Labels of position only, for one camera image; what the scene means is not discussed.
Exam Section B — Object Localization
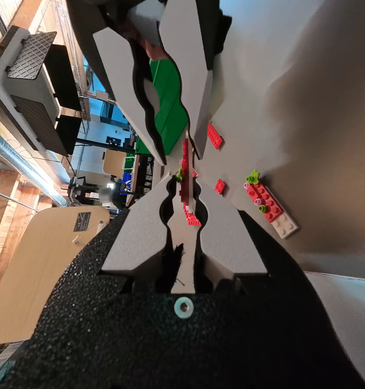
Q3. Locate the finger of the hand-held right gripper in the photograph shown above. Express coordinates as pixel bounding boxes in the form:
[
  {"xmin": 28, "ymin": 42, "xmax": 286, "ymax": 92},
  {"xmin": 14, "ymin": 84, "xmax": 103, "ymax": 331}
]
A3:
[
  {"xmin": 160, "ymin": 0, "xmax": 213, "ymax": 160},
  {"xmin": 93, "ymin": 27, "xmax": 167, "ymax": 166}
]

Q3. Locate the person's right hand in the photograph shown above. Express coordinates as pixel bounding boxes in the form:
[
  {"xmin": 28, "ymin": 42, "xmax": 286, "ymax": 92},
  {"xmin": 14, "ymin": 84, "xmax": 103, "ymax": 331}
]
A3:
[{"xmin": 144, "ymin": 40, "xmax": 167, "ymax": 61}]

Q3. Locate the wooden folding tabletop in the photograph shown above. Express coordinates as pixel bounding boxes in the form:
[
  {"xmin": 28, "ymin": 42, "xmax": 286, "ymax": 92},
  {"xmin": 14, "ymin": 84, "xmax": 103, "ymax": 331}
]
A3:
[{"xmin": 0, "ymin": 206, "xmax": 111, "ymax": 345}]

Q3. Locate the red white lego strip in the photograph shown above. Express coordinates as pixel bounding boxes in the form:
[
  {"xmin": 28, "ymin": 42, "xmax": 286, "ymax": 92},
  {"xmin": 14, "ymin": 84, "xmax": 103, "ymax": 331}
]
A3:
[{"xmin": 244, "ymin": 170, "xmax": 300, "ymax": 239}]

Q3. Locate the green lego baseplate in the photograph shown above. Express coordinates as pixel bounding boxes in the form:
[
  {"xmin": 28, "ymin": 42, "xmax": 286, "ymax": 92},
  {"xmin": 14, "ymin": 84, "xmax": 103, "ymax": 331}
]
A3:
[{"xmin": 135, "ymin": 59, "xmax": 189, "ymax": 156}]

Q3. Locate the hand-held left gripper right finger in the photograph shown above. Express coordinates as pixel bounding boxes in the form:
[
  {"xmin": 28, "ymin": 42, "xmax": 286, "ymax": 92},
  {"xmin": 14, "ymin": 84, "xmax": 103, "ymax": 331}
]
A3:
[{"xmin": 195, "ymin": 179, "xmax": 268, "ymax": 289}]

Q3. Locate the silver spiral duct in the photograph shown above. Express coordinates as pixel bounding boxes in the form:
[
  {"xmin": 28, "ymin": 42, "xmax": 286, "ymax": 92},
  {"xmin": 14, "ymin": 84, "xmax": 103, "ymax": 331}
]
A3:
[{"xmin": 0, "ymin": 123, "xmax": 69, "ymax": 209}]

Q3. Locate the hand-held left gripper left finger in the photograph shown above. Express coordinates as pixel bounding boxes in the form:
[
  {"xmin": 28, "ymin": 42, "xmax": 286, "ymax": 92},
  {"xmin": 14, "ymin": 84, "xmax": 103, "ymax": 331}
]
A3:
[{"xmin": 101, "ymin": 173, "xmax": 184, "ymax": 293}]

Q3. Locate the small wooden tabletop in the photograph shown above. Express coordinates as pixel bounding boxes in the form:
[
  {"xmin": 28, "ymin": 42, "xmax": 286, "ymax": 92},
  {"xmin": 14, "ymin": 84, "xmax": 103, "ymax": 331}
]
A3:
[{"xmin": 102, "ymin": 148, "xmax": 129, "ymax": 177}]

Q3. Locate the red flat lego plate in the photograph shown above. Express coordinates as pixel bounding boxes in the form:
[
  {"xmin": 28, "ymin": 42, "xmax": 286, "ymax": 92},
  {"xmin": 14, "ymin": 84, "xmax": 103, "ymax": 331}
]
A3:
[{"xmin": 207, "ymin": 121, "xmax": 224, "ymax": 150}]

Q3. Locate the grey ceiling air unit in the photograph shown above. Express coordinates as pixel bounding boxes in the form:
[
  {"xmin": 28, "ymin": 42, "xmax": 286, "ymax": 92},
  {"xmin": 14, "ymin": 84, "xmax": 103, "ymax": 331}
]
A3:
[{"xmin": 0, "ymin": 26, "xmax": 83, "ymax": 157}]

